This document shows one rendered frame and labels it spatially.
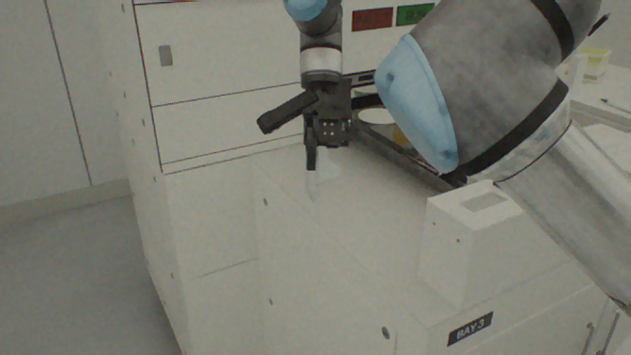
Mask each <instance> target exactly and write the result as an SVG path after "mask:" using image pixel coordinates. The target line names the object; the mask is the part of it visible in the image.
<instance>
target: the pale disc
mask: <svg viewBox="0 0 631 355"><path fill-rule="evenodd" d="M358 118H360V119H361V120H363V121H366V122H370V123H376V124H389V123H393V122H395V121H394V120H393V118H392V116H391V115H390V113H389V111H388V109H384V108H370V109H365V110H362V111H361V112H360V113H358Z"/></svg>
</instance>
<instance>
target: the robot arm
mask: <svg viewBox="0 0 631 355"><path fill-rule="evenodd" d="M282 1H283V3H284V6H285V10H286V12H287V13H288V15H289V16H290V17H291V18H292V19H293V21H294V23H295V24H296V26H297V27H298V29H299V31H300V88H301V89H303V90H305V91H303V92H302V93H300V94H299V95H298V96H296V97H294V98H292V99H291V100H288V101H286V102H285V103H283V104H281V105H278V106H277V107H275V108H273V109H272V110H268V111H267V112H266V113H265V114H263V115H262V116H260V117H259V118H258V119H257V120H256V123H257V125H258V126H259V128H260V130H261V131H262V132H263V133H264V134H270V133H272V132H274V131H277V130H278V129H281V127H282V126H283V125H284V124H286V123H288V122H289V121H291V120H293V119H295V118H296V117H298V116H300V115H301V117H302V119H303V145H304V146H305V191H307V193H308V195H309V197H310V199H311V201H315V200H316V185H319V184H323V183H327V182H331V181H335V180H337V179H338V178H339V177H340V176H341V175H342V169H341V167H340V166H338V164H336V163H334V162H330V160H329V155H328V149H338V148H339V147H348V141H353V129H352V110H351V78H342V76H343V15H344V12H343V6H342V1H343V0H282ZM601 4H602V0H441V1H440V2H438V3H437V4H436V5H435V7H434V8H433V9H432V10H431V11H430V12H429V13H428V14H427V15H426V16H425V17H424V18H423V19H422V20H421V21H420V22H419V23H418V24H417V25H416V26H415V27H414V28H412V29H410V30H409V31H408V33H407V34H404V35H403V36H402V37H401V38H400V39H399V43H398V44H397V45H396V46H395V47H394V48H393V49H392V50H391V52H390V53H389V54H388V55H387V56H385V57H384V58H383V60H382V61H381V62H380V64H379V65H378V66H377V69H376V73H375V85H376V90H377V93H378V95H379V97H380V99H381V101H382V102H383V104H384V106H385V107H386V109H388V111H389V113H390V115H391V116H392V118H393V120H394V121H395V122H396V124H397V125H398V127H399V128H400V129H401V131H402V132H403V133H404V135H405V136H406V137H407V139H408V140H409V141H410V143H411V144H412V145H413V146H415V147H416V149H417V150H418V151H419V152H420V153H422V154H423V156H424V157H425V159H426V160H427V161H428V162H429V163H430V164H431V166H432V167H433V168H435V169H436V170H437V171H439V172H441V173H447V172H449V171H453V170H454V169H455V168H457V169H458V170H459V171H460V172H461V173H462V174H463V175H464V176H465V177H466V178H478V179H491V180H494V181H495V182H496V183H497V184H498V185H499V186H500V187H501V188H502V189H503V190H504V191H505V193H506V194H507V195H508V196H509V197H510V198H511V199H512V200H513V201H514V202H515V203H516V204H517V205H518V206H519V207H521V208H522V209H523V210H524V211H525V212H526V213H527V214H528V215H529V216H530V217H531V219H532V220H533V221H534V222H535V223H536V224H537V225H538V226H539V227H540V228H541V229H542V230H543V231H544V232H545V233H547V234H548V235H549V236H550V237H551V238H552V239H553V240H554V241H555V242H556V243H557V244H558V246H559V247H560V248H561V249H562V250H563V251H564V252H565V253H566V254H567V255H568V257H569V258H570V259H572V260H573V261H574V262H575V263H576V264H577V265H578V266H579V267H580V268H581V269H582V271H583V272H584V273H585V274H586V275H587V276H588V277H589V278H590V279H591V280H592V281H593V282H594V283H595V284H596V285H598V286H599V287H600V288H601V289H602V290H603V291H604V292H605V293H606V294H607V295H608V297H609V298H610V299H611V300H612V301H613V302H614V303H615V304H616V305H617V306H618V307H619V308H620V309H621V310H623V311H624V312H625V313H626V314H627V315H628V316H629V317H630V318H631V177H630V176H629V175H628V174H627V173H626V172H625V171H624V170H623V169H622V168H621V167H620V166H619V164H618V163H616V162H615V161H614V160H613V159H612V158H611V157H610V156H609V155H608V154H607V152H606V151H605V150H604V149H603V148H601V147H600V146H599V145H598V144H596V143H595V142H594V140H593V139H592V138H591V136H590V135H589V134H588V133H587V132H585V131H584V130H583V129H582V128H581V127H580V126H579V125H578V124H577V123H576V121H575V120H574V119H573V118H572V117H570V114H569V105H570V98H572V90H570V88H569V87H568V85H567V84H566V83H565V82H564V81H563V80H562V79H561V78H560V77H559V76H558V75H557V74H556V73H555V72H554V70H555V69H556V68H557V67H558V66H559V65H560V64H561V63H562V62H563V61H564V59H565V58H566V57H567V56H568V55H569V54H571V53H572V52H574V51H575V50H576V49H577V47H578V46H579V45H580V44H581V43H582V42H583V40H584V39H585V38H586V37H587V36H588V35H589V32H590V30H591V28H592V27H593V24H594V22H595V20H597V17H598V14H599V11H600V7H601ZM324 92H326V93H327V94H326V95H324ZM349 119H350V133H348V120H349Z"/></svg>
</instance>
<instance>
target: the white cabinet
mask: <svg viewBox="0 0 631 355"><path fill-rule="evenodd" d="M251 174H252V187H254V215H255V229H256V242H257V256H258V269H259V284H260V297H261V311H262V326H263V339H264V353H265V355H613V354H614V353H615V352H616V350H617V349H618V347H619V346H620V345H621V344H622V343H623V342H624V340H625V339H626V338H627V337H628V335H629V334H630V333H631V318H630V317H629V316H628V315H627V314H626V313H625V312H624V311H623V310H621V309H620V308H619V307H618V306H617V305H616V304H615V303H614V302H613V301H612V300H611V299H610V298H609V297H608V295H607V294H606V293H605V292H604V291H603V290H602V289H601V288H600V287H599V286H598V285H596V284H595V283H594V282H593V281H592V280H591V279H590V278H589V277H588V276H587V275H586V274H585V273H584V272H583V271H582V269H581V268H580V267H579V266H578V265H577V264H576V263H575V262H574V261H573V260H572V261H569V262H567V263H565V264H563V265H561V266H559V267H557V268H556V269H553V270H550V271H549V272H548V273H546V274H543V275H541V276H539V277H537V278H535V279H533V280H531V281H529V282H527V283H525V284H523V285H521V286H517V287H515V288H513V289H511V290H509V291H507V292H505V293H503V294H500V295H499V296H497V297H495V299H493V300H490V301H487V302H485V303H483V304H481V305H479V306H476V307H474V308H472V309H470V310H468V311H467V312H464V313H462V314H460V315H458V316H455V317H453V318H450V319H448V320H446V321H444V322H442V323H440V324H438V326H436V327H434V328H432V329H430V330H428V331H427V330H426V329H425V328H424V327H423V326H422V324H421V323H420V322H419V321H418V320H417V319H416V318H415V317H414V316H412V315H411V314H410V313H409V312H408V311H406V310H405V309H404V308H403V307H402V306H401V305H400V304H399V303H398V302H397V301H396V300H395V299H394V297H393V296H392V295H391V294H390V293H389V292H388V291H387V290H385V289H384V288H383V287H382V286H381V285H380V284H379V283H378V282H377V281H376V280H375V279H374V278H373V277H372V276H371V275H370V274H369V273H368V271H367V270H365V269H364V268H363V267H362V266H361V265H359V264H358V263H357V262H356V261H355V260H354V259H353V258H352V257H351V256H350V255H349V254H348V253H347V252H346V251H345V250H344V249H343V248H342V247H341V245H340V244H339V243H338V242H337V241H336V240H335V239H334V238H332V237H331V236H330V235H329V234H328V233H327V232H326V231H325V230H324V229H323V228H321V227H320V226H319V225H318V224H317V223H316V222H315V221H314V220H313V218H312V217H311V216H310V215H309V214H308V213H307V212H305V211H304V210H303V209H302V208H301V207H300V206H299V205H298V204H297V203H296V202H295V201H294V200H293V199H292V198H291V197H290V196H289V195H288V194H287V193H286V191H285V190H284V189H283V188H282V187H280V186H278V185H277V184H276V183H275V182H274V181H273V180H272V179H271V178H270V177H269V176H268V175H267V174H266V173H265V172H264V171H263V170H262V169H261V168H260V167H259V166H258V164H257V163H256V162H255V161H254V160H252V159H251Z"/></svg>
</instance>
